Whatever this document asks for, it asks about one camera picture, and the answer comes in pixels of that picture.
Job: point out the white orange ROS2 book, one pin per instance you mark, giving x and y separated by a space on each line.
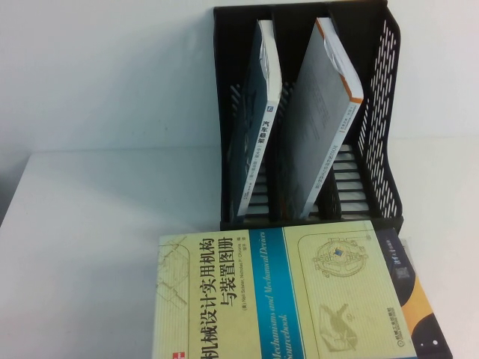
322 119

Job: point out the yellow green mechanical design book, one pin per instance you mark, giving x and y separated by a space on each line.
284 299

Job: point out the teal cover book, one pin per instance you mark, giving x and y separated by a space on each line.
258 112

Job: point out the black mesh book stand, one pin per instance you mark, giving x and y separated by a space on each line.
378 149

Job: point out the dark blue orange book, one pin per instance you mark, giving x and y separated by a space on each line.
415 299

